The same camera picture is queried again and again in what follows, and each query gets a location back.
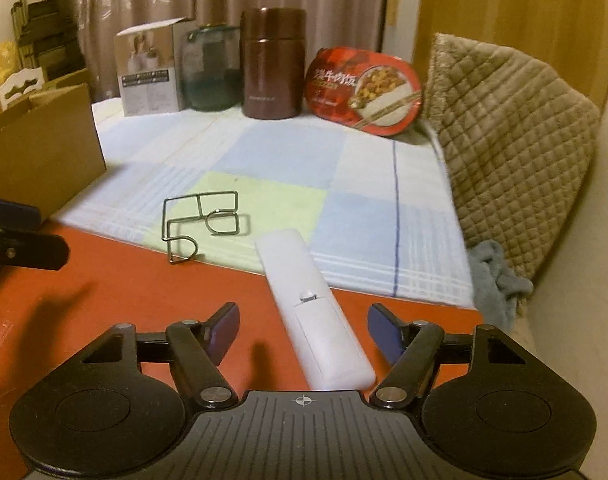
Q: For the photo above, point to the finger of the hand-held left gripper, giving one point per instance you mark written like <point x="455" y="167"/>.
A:
<point x="29" y="252"/>

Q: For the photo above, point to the green glass jar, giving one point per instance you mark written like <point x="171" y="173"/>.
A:
<point x="211" y="70"/>

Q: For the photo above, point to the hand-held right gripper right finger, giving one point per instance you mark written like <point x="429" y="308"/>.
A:
<point x="384" y="332"/>

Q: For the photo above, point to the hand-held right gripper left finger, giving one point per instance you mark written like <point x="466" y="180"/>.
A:
<point x="224" y="330"/>

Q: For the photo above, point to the wooden door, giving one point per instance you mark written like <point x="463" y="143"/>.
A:
<point x="514" y="5"/>

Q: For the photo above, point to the beige quilted blanket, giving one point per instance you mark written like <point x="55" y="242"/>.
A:
<point x="509" y="150"/>

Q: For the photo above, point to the red instant meal bowl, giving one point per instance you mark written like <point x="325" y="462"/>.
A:
<point x="364" y="90"/>

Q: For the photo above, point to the white product box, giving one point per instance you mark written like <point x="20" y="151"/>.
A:
<point x="149" y="75"/>

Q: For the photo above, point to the cardboard box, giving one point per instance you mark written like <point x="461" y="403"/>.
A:
<point x="39" y="155"/>

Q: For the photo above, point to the pastel checkered cloth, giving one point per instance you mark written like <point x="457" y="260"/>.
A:
<point x="284" y="170"/>

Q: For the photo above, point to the brown thermos flask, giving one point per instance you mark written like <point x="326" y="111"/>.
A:
<point x="271" y="65"/>

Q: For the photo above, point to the grey fleece cloth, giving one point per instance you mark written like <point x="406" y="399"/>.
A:
<point x="499" y="280"/>

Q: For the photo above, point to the white remote control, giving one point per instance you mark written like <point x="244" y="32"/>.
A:
<point x="309" y="305"/>

